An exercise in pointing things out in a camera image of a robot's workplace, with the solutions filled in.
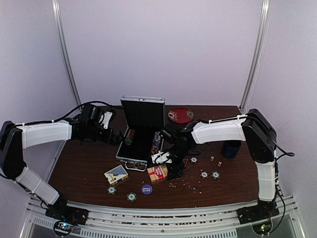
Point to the green poker chip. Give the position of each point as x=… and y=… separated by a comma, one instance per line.
x=111, y=190
x=215, y=175
x=131, y=196

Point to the chip row in case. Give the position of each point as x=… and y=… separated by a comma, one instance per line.
x=129, y=137
x=156, y=143

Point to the red decorated plate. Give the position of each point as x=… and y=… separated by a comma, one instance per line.
x=181, y=115

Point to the red card deck box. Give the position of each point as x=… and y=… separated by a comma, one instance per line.
x=158, y=173

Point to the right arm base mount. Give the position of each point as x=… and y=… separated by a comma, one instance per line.
x=259, y=217

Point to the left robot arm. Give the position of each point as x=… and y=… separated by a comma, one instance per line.
x=91, y=124

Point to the left aluminium frame post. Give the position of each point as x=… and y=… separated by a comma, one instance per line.
x=65, y=55

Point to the green poker chip right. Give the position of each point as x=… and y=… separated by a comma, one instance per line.
x=215, y=175

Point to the red black poker chip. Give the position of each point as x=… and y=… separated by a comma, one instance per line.
x=193, y=160

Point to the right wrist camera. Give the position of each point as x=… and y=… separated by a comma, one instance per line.
x=161, y=158

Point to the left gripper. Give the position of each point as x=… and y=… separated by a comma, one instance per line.
x=114, y=142

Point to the purple small blind button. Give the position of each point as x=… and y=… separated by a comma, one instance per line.
x=146, y=189

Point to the aluminium poker case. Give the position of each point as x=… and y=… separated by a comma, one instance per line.
x=146, y=116

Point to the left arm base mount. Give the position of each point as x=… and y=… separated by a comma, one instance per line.
x=67, y=219

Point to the chip row in case right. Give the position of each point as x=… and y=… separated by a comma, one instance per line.
x=156, y=143

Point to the aluminium frame post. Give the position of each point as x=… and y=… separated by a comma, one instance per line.
x=65, y=55
x=255, y=63

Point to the chip row in case left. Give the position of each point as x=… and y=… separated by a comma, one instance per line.
x=129, y=137

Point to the right aluminium frame post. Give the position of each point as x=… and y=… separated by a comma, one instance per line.
x=255, y=63

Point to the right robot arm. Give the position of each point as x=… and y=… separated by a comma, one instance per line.
x=251, y=128

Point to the dark blue mug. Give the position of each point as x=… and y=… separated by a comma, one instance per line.
x=230, y=149

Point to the black white poker chip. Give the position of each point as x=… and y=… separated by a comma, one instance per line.
x=204, y=175

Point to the green poker chip front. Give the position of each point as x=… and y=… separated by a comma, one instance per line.
x=131, y=196

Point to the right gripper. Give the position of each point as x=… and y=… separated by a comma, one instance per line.
x=175, y=173

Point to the front aluminium rail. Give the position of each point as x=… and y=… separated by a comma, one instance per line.
x=205, y=222

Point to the blue yellow card deck box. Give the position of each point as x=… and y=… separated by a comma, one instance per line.
x=116, y=175

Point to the green poker chip left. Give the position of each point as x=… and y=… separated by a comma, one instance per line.
x=111, y=190

